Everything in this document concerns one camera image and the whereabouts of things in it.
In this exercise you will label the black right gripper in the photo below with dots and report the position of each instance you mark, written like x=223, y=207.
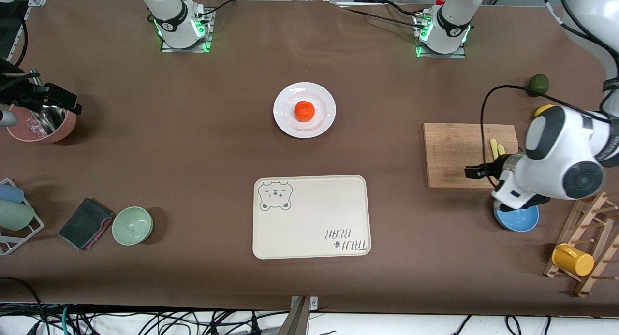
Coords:
x=23, y=97

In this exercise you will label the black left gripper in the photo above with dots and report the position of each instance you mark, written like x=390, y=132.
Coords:
x=492, y=171

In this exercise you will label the orange mandarin fruit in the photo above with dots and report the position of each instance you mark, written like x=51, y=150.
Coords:
x=304, y=111

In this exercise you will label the white round plate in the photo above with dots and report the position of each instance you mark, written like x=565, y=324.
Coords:
x=290, y=122

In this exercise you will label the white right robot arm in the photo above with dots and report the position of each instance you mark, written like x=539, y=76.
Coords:
x=169, y=11

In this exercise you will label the metal scoop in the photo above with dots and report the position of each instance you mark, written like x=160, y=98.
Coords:
x=53, y=122

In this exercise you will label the pink bowl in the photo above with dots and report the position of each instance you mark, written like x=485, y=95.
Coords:
x=58, y=132

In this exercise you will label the yellow plastic knife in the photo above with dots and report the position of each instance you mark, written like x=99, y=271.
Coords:
x=493, y=147

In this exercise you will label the wooden cutting board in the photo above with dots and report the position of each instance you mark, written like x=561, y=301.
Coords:
x=449, y=151

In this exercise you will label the yellow plastic fork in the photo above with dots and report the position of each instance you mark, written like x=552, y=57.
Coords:
x=501, y=150

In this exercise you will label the blue bowl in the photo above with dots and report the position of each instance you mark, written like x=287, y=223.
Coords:
x=517, y=221

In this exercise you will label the yellow lemon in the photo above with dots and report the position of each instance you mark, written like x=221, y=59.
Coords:
x=542, y=109

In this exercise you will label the light blue cup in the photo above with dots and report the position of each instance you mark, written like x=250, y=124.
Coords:
x=10, y=193

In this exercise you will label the dark green avocado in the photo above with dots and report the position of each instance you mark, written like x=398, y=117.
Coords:
x=539, y=82

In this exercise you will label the wooden mug rack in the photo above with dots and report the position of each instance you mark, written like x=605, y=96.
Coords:
x=587, y=219

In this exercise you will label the pale green cup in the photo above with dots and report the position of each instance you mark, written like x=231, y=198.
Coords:
x=14, y=215

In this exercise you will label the folded dark grey cloth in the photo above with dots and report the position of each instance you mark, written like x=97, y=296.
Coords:
x=84, y=224

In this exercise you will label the yellow mug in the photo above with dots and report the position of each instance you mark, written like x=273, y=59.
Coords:
x=573, y=260

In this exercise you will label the pale green bowl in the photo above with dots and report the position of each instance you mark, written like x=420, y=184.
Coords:
x=132, y=225

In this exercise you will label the cream bear print tray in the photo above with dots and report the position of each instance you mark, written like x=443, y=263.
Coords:
x=309, y=224

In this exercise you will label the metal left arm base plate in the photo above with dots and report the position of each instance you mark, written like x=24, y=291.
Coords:
x=442, y=55

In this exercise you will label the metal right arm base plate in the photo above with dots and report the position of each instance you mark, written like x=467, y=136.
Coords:
x=186, y=49

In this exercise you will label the metal table edge bracket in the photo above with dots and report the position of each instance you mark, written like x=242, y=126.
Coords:
x=300, y=318

